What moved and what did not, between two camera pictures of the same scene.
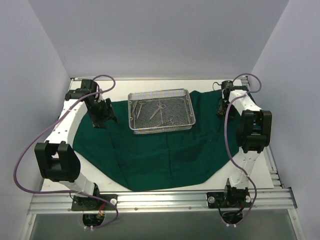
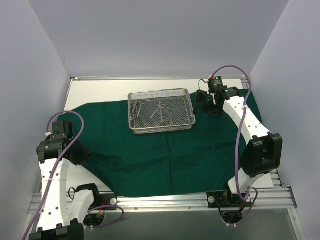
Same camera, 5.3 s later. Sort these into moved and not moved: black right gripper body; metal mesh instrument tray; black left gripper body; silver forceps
Moved: black left gripper body; black right gripper body
Not moved: silver forceps; metal mesh instrument tray
